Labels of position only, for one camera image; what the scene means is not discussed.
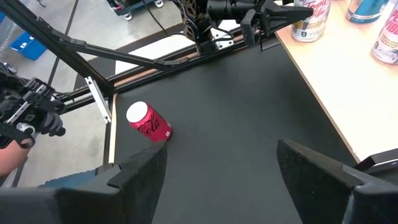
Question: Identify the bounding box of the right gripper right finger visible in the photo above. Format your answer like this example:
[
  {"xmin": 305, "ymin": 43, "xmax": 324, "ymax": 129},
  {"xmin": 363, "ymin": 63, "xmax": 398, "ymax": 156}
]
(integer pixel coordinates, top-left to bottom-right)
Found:
[{"xmin": 276, "ymin": 139, "xmax": 364, "ymax": 224}]

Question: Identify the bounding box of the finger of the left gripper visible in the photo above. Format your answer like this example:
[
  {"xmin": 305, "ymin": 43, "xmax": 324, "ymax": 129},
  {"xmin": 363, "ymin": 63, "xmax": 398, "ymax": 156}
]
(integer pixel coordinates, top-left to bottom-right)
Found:
[{"xmin": 262, "ymin": 1, "xmax": 313, "ymax": 37}]

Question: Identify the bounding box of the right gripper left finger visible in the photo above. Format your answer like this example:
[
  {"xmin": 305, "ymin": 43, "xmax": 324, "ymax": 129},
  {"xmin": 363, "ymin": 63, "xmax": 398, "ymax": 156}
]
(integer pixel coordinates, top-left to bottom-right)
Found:
[{"xmin": 105, "ymin": 141, "xmax": 169, "ymax": 224}]

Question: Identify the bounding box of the Celsius Tropical Vibe can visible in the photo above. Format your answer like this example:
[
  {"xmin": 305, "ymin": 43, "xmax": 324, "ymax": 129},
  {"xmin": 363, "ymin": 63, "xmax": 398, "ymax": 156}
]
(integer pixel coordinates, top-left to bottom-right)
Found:
[{"xmin": 291, "ymin": 0, "xmax": 333, "ymax": 43}]

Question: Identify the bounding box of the blue silver Red Bull can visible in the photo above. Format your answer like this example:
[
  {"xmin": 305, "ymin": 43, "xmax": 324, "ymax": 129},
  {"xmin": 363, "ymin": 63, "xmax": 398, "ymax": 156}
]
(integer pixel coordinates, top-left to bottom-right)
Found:
[{"xmin": 345, "ymin": 0, "xmax": 390, "ymax": 24}]

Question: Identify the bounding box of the Celsius Peach Vibe can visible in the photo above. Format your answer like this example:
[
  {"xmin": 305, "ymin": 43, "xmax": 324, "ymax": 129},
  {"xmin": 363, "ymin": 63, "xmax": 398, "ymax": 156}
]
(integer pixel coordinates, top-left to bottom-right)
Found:
[{"xmin": 371, "ymin": 1, "xmax": 398, "ymax": 65}]

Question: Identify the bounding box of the person's forearm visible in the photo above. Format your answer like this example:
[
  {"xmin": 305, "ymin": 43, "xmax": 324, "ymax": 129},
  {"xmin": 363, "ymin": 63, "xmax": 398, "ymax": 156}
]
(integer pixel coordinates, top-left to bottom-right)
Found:
[{"xmin": 0, "ymin": 139, "xmax": 34, "ymax": 177}]

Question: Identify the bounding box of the red Coca-Cola can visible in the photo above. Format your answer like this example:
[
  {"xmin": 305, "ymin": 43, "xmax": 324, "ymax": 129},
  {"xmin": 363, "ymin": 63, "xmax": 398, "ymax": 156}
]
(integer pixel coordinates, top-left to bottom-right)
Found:
[{"xmin": 126, "ymin": 101, "xmax": 174, "ymax": 143}]

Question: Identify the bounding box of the blue equipment cart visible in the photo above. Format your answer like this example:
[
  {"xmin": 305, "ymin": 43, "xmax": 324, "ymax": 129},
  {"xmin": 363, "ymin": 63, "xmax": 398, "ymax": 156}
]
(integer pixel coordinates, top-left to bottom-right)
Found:
[{"xmin": 107, "ymin": 0, "xmax": 165, "ymax": 21}]

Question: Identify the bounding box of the person's hand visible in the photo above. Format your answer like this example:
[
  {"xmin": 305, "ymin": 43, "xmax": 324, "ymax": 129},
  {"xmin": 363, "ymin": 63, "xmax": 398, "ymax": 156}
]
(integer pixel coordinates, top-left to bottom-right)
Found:
[{"xmin": 37, "ymin": 111, "xmax": 67, "ymax": 138}]

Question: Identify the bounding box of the blue storage bin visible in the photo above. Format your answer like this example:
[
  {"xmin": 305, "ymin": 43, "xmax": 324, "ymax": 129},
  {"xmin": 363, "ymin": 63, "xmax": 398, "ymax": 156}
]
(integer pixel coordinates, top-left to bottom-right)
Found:
[{"xmin": 8, "ymin": 30, "xmax": 48, "ymax": 62}]

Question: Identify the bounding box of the wooden shelf with black frame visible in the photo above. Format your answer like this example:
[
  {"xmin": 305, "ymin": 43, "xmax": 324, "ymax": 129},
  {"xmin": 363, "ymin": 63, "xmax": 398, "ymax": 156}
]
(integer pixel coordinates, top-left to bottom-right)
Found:
[{"xmin": 275, "ymin": 0, "xmax": 398, "ymax": 175}]

